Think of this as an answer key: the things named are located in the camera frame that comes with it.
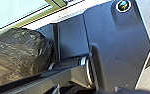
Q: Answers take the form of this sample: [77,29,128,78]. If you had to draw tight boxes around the round base indicator light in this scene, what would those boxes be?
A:
[115,0,132,13]

